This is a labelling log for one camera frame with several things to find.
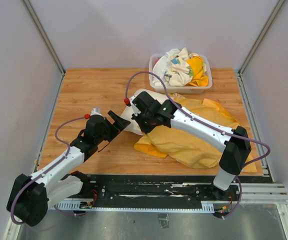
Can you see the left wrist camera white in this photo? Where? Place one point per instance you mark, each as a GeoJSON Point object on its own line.
{"type": "Point", "coordinates": [96, 112]}

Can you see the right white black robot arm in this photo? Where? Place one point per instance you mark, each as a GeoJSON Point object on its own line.
{"type": "Point", "coordinates": [234, 144]}

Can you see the right aluminium frame post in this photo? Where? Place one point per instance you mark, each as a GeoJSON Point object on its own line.
{"type": "Point", "coordinates": [277, 9]}

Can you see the translucent plastic bin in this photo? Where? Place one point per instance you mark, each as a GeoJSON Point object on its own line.
{"type": "Point", "coordinates": [179, 89]}

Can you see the grey slotted cable duct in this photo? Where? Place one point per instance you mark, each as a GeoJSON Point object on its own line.
{"type": "Point", "coordinates": [136, 205]}

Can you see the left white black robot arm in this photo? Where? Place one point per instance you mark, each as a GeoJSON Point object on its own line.
{"type": "Point", "coordinates": [33, 195]}

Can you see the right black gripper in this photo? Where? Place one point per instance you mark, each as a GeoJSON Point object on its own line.
{"type": "Point", "coordinates": [145, 129]}

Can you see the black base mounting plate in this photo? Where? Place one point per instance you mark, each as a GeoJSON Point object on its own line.
{"type": "Point", "coordinates": [101, 187]}

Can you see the white pillow with bear print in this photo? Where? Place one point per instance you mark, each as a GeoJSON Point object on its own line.
{"type": "Point", "coordinates": [129, 111]}

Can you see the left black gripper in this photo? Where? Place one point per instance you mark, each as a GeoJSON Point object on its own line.
{"type": "Point", "coordinates": [117, 129]}

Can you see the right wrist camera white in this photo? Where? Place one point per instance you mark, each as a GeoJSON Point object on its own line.
{"type": "Point", "coordinates": [134, 108]}

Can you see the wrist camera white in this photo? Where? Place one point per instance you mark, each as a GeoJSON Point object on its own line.
{"type": "Point", "coordinates": [96, 112]}
{"type": "Point", "coordinates": [134, 108]}

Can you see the white printed cloth in bin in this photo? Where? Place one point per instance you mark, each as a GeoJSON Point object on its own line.
{"type": "Point", "coordinates": [173, 69]}

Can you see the yellow cloth in bin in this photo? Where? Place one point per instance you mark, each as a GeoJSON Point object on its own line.
{"type": "Point", "coordinates": [199, 79]}

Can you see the yellow pillowcase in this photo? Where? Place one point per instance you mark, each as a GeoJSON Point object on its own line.
{"type": "Point", "coordinates": [192, 152]}

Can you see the aluminium frame post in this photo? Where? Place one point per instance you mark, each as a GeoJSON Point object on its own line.
{"type": "Point", "coordinates": [43, 35]}
{"type": "Point", "coordinates": [277, 9]}

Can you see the left aluminium frame post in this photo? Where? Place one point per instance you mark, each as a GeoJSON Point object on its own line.
{"type": "Point", "coordinates": [43, 35]}

